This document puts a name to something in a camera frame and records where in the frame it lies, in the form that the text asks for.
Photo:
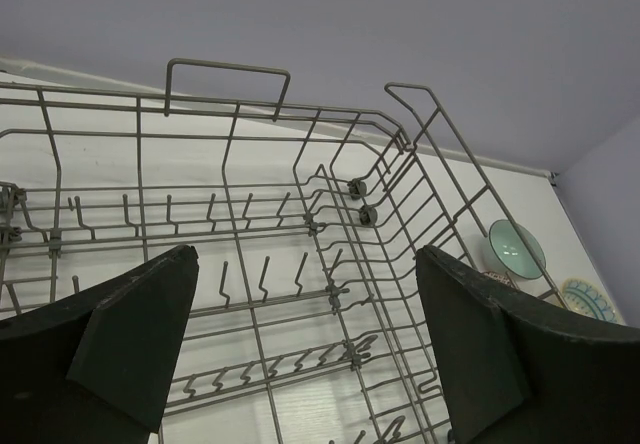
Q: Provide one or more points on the teal green bowl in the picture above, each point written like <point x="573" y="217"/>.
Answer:
<point x="513" y="248"/>

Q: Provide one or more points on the grey wire dish rack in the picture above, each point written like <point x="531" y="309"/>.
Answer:
<point x="306" y="325"/>

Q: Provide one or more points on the blue yellow sun bowl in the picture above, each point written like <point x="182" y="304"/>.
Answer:
<point x="586" y="299"/>

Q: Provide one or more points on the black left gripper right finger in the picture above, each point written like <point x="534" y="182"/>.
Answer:
<point x="517" y="369"/>

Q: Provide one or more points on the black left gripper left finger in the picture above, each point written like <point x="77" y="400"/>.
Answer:
<point x="97" y="366"/>

